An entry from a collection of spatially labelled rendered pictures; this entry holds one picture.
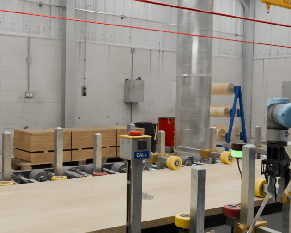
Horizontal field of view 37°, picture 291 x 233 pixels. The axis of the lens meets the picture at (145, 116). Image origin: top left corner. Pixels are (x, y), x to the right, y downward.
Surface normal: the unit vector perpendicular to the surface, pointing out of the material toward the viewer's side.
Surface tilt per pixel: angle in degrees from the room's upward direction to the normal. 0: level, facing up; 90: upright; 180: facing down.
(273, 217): 90
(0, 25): 90
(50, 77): 90
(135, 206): 90
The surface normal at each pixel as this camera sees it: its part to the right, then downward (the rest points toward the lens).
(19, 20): 0.62, 0.05
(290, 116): 0.01, 0.04
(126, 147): -0.82, 0.01
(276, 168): -0.57, 0.02
